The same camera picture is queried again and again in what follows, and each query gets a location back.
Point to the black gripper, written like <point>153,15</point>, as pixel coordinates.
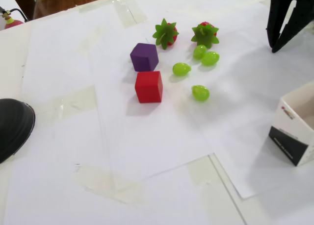
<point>276,14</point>

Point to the red strawberry with green leaves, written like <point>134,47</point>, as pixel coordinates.
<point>204,35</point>
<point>169,35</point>

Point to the white and black cardboard box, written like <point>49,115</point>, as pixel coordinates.
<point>287,141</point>

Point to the white paper sheet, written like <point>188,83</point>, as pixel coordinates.
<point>147,136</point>
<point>240,75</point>

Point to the green grape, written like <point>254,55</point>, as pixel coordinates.
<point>181,69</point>
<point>200,93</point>
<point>210,58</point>
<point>199,51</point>

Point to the purple cube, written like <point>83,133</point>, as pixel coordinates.
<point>143,58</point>

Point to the red cube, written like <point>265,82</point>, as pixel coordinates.
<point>148,87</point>

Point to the beige tape strip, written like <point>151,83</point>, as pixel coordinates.
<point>73,102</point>
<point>110,188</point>
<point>201,171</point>

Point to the dark wooden cabinet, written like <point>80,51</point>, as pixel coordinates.
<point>25,4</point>

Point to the red fire extinguisher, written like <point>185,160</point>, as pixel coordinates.
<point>11,22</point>

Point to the black round object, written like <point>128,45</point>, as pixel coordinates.
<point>13,129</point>

